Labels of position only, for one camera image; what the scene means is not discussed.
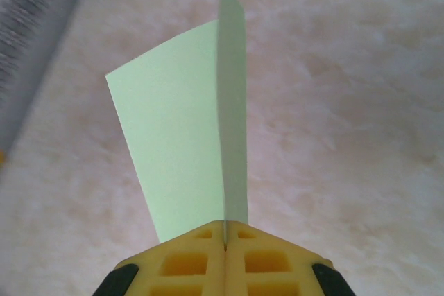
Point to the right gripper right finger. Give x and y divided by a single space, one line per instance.
267 265

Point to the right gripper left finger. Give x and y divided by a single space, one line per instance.
180 265

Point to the light green paper sheet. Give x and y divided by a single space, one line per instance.
180 129

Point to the aluminium left table rail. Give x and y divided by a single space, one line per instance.
45 67

